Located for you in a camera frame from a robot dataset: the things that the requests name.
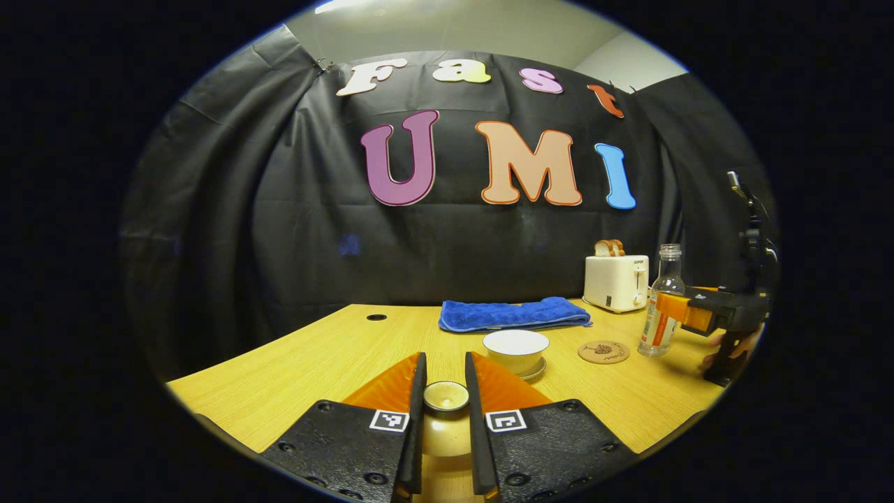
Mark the clear water bottle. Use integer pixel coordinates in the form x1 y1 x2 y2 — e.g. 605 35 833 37
637 244 687 358

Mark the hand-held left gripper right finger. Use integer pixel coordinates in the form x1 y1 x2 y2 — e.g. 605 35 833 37
464 351 638 503

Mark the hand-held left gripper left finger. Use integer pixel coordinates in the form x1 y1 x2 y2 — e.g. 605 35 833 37
260 351 428 503

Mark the cream teacup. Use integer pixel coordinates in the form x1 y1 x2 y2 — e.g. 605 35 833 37
483 329 550 376

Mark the blue towel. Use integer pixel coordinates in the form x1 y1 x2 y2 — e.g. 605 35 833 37
439 297 593 334

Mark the round cork coaster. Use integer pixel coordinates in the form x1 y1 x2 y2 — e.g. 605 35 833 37
578 340 631 365

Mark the white toaster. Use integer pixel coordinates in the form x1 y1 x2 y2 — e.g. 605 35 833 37
583 254 650 314

